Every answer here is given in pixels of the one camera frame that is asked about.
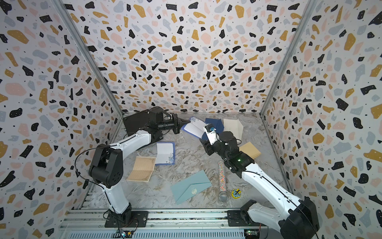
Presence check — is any beige letter paper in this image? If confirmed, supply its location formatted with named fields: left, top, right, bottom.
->
left=127, top=156, right=156, bottom=182

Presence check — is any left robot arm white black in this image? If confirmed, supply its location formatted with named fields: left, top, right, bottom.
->
left=89, top=107, right=190, bottom=222

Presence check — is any black box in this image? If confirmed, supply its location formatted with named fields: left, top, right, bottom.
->
left=123, top=107, right=163, bottom=136

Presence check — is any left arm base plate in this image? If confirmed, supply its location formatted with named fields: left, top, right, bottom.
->
left=104, top=210, right=149, bottom=228

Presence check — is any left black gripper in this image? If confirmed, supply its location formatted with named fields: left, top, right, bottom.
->
left=157, top=115, right=191, bottom=135

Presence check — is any cream white envelope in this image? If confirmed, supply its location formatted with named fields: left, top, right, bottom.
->
left=223, top=119, right=244, bottom=140

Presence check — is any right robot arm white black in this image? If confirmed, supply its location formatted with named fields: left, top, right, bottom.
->
left=201, top=124, right=320, bottom=239

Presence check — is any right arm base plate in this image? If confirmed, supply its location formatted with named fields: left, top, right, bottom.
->
left=227, top=210, right=260, bottom=227

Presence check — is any dark blue envelope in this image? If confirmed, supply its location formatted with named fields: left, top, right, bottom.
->
left=201, top=118, right=224, bottom=140

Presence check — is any white blue-bordered letter paper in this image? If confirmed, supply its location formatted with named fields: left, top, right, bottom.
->
left=155, top=142, right=175, bottom=165

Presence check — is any yellow envelope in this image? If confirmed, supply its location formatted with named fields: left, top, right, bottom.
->
left=239, top=142, right=261, bottom=159

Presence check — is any small circuit board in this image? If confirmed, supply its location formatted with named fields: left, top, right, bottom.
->
left=118, top=229, right=135, bottom=239

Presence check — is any light blue envelope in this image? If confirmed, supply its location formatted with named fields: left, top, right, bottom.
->
left=171, top=170, right=212, bottom=205

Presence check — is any aluminium rail frame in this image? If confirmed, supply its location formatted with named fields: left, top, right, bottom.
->
left=58, top=208, right=314, bottom=239

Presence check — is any glitter tube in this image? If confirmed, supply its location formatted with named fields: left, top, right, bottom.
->
left=218, top=160, right=228, bottom=203

